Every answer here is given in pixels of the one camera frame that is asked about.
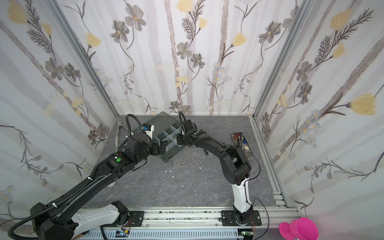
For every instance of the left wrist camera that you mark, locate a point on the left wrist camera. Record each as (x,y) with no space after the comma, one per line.
(148,129)

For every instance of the green compartment organizer box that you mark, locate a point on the green compartment organizer box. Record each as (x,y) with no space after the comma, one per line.
(166,128)

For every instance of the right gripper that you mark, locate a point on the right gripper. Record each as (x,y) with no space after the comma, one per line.
(181,139)

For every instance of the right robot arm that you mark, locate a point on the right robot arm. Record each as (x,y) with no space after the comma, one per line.
(235,165)

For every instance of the pink plastic cup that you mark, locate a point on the pink plastic cup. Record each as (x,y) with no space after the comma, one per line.
(299,229)

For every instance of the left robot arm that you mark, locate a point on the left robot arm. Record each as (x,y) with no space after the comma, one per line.
(53,221)

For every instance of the metal kitchen tongs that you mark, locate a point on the metal kitchen tongs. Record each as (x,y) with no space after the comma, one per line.
(119,127)

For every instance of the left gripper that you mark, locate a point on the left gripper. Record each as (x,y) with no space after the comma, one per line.
(156,151)

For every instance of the small tray with tools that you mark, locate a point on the small tray with tools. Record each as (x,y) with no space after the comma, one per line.
(240,139)

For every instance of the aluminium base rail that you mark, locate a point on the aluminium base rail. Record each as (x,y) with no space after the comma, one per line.
(196,223)

